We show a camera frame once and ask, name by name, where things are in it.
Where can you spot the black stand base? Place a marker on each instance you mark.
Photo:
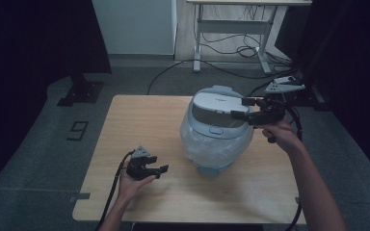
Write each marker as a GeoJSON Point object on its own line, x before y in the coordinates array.
{"type": "Point", "coordinates": [82, 93]}

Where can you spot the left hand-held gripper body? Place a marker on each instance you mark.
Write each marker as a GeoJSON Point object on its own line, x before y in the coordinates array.
{"type": "Point", "coordinates": [138, 165]}

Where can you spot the white rice cooker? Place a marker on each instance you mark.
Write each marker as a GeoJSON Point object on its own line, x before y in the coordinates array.
{"type": "Point", "coordinates": [216, 141]}

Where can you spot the white metal-frame desk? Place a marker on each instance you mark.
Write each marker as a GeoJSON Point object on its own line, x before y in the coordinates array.
{"type": "Point", "coordinates": [237, 25]}

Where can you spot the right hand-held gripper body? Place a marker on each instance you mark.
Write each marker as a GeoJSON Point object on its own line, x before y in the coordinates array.
{"type": "Point", "coordinates": [271, 112]}

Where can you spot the black curtain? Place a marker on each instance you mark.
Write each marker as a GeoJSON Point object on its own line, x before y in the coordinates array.
{"type": "Point", "coordinates": [350, 64]}
{"type": "Point", "coordinates": [29, 48]}

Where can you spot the grey tape strip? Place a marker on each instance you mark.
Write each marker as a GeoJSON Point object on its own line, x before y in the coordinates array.
{"type": "Point", "coordinates": [80, 196]}

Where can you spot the person's left hand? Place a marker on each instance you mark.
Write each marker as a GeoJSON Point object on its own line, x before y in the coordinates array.
{"type": "Point", "coordinates": [131, 186]}

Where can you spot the person's right hand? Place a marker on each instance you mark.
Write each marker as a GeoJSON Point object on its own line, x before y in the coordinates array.
{"type": "Point", "coordinates": [281, 133]}

